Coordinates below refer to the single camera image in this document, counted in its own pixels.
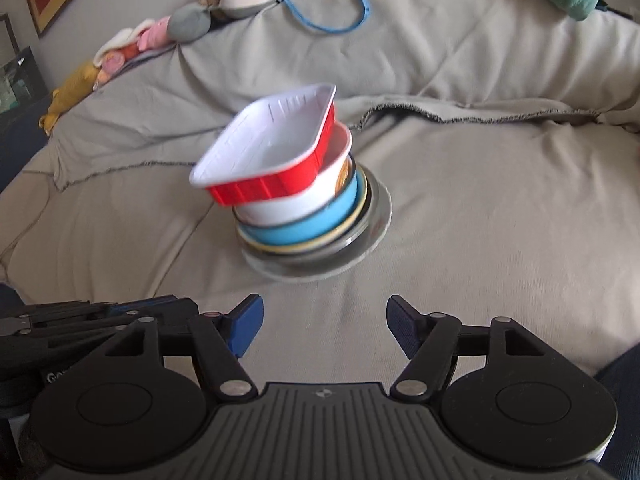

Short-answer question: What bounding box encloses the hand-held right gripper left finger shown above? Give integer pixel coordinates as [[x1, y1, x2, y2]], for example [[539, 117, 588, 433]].
[[102, 294, 265, 403]]

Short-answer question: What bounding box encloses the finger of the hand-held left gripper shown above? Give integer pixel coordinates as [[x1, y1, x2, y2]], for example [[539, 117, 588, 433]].
[[0, 297, 200, 356], [0, 297, 178, 323]]

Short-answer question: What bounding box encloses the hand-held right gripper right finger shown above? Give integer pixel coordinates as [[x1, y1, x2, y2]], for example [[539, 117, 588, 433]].
[[386, 295, 543, 403]]

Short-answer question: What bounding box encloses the white bowl yellow rim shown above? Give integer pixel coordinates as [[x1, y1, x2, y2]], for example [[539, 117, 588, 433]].
[[239, 167, 369, 256]]

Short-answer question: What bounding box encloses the blue enamel bowl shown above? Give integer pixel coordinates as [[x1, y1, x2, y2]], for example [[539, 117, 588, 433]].
[[237, 157, 362, 245]]

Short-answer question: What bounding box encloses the stainless steel bowl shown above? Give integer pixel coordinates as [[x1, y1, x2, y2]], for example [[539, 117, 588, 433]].
[[241, 162, 393, 283]]

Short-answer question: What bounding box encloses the white bowl orange logo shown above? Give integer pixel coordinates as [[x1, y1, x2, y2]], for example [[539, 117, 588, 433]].
[[232, 122, 354, 226]]

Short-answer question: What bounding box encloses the red white plastic tray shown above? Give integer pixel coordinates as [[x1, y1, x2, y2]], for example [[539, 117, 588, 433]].
[[189, 83, 337, 207]]

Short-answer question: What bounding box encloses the grey bed sheet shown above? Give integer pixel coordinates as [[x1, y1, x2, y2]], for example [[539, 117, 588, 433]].
[[0, 0, 640, 376]]

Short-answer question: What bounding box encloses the yellow plush toy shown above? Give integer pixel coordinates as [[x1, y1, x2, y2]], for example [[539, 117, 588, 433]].
[[39, 60, 101, 133]]

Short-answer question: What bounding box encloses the pink white plush toy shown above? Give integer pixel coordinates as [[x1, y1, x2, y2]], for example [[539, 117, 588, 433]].
[[95, 17, 173, 81]]

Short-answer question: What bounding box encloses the grey plush toy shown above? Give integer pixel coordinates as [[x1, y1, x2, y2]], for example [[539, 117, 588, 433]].
[[170, 4, 213, 42]]

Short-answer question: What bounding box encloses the blue strap loop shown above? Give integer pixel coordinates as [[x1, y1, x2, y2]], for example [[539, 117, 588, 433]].
[[285, 0, 373, 33]]

